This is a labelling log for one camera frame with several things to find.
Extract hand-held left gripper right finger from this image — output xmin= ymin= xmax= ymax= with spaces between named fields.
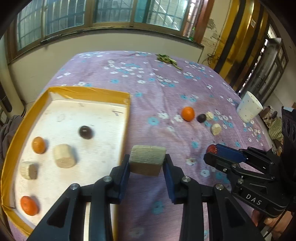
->
xmin=162 ymin=154 xmax=257 ymax=241

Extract dark framed door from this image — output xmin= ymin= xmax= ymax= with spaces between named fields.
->
xmin=240 ymin=21 xmax=289 ymax=102

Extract white dotted cup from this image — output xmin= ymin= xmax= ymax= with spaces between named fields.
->
xmin=236 ymin=91 xmax=263 ymax=122

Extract person's right hand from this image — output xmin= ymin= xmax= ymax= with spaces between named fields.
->
xmin=251 ymin=207 xmax=292 ymax=234

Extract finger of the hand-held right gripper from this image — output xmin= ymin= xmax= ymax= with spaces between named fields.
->
xmin=203 ymin=152 xmax=277 ymax=186
xmin=216 ymin=143 xmax=281 ymax=167

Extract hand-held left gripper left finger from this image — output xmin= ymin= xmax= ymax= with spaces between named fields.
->
xmin=28 ymin=154 xmax=131 ymax=241

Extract grey cloth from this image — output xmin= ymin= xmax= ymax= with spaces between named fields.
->
xmin=0 ymin=115 xmax=23 ymax=160

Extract orange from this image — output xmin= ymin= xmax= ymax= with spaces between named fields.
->
xmin=181 ymin=107 xmax=195 ymax=122
xmin=20 ymin=196 xmax=38 ymax=216
xmin=32 ymin=137 xmax=46 ymax=154

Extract yellow rimmed cardboard box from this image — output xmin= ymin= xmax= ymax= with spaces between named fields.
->
xmin=0 ymin=86 xmax=132 ymax=241

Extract wide cream cylinder chunk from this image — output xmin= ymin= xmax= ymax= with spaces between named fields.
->
xmin=129 ymin=145 xmax=167 ymax=177

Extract window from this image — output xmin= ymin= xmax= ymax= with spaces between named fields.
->
xmin=9 ymin=0 xmax=208 ymax=58

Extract green leaves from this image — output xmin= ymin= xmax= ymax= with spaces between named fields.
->
xmin=155 ymin=54 xmax=183 ymax=70

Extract patterned cushion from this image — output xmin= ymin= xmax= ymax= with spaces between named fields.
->
xmin=260 ymin=105 xmax=284 ymax=153

